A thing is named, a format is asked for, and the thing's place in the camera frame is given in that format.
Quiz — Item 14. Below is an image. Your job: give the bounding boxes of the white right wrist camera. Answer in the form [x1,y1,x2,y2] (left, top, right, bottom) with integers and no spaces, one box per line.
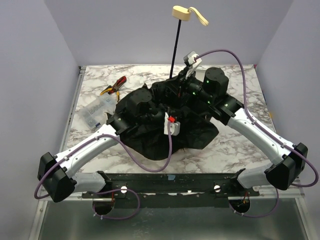
[183,51,202,79]

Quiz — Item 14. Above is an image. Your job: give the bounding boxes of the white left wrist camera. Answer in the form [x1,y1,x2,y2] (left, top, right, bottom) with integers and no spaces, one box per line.
[163,113,181,136]

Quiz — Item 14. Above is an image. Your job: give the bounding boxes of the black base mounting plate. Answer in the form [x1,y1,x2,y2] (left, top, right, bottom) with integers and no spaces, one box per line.
[82,173,259,208]

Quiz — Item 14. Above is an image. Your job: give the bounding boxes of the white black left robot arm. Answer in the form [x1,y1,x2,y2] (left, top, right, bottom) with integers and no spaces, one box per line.
[37,87,173,203]

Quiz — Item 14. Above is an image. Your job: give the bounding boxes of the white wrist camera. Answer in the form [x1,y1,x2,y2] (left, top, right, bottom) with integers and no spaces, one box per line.
[163,113,181,136]
[183,51,202,79]

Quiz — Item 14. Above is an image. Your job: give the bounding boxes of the beige folding umbrella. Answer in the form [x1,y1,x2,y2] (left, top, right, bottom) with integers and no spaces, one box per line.
[106,5,220,162]

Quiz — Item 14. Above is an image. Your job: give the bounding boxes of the clear plastic screw box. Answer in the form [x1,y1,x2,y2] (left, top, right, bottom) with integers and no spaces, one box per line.
[78,93,117,130]

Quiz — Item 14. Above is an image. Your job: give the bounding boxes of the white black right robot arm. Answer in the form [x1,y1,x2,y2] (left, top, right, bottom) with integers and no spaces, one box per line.
[176,67,308,191]

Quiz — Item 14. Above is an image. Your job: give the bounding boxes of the red yellow pliers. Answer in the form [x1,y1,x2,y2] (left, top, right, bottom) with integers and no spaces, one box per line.
[99,76,127,102]

